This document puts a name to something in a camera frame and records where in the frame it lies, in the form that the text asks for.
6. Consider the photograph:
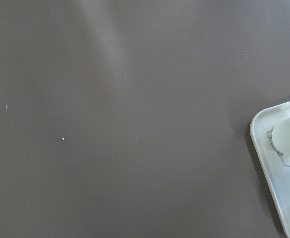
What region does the white tray with drawing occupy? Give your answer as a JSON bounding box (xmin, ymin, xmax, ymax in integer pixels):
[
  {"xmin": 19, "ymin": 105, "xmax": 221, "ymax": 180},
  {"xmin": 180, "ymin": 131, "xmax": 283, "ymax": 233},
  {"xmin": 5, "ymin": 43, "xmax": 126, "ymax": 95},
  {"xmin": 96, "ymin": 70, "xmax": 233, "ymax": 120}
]
[{"xmin": 250, "ymin": 101, "xmax": 290, "ymax": 238}]

